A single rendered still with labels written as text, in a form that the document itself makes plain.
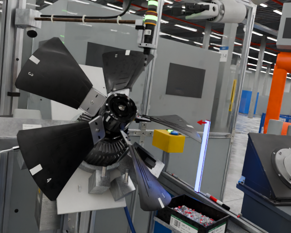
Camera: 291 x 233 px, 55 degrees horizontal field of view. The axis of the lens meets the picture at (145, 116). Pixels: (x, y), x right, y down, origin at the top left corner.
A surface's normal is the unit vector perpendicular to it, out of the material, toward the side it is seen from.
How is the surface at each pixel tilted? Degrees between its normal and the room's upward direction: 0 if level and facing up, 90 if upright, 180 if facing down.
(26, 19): 90
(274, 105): 96
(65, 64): 77
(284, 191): 44
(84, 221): 90
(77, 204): 50
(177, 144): 90
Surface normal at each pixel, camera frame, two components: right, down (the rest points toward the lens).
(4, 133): 0.45, -0.51
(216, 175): 0.48, 0.17
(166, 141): -0.87, -0.06
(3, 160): 0.89, 0.17
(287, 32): -0.46, 0.04
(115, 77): -0.33, -0.55
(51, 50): 0.17, -0.18
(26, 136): 0.60, -0.14
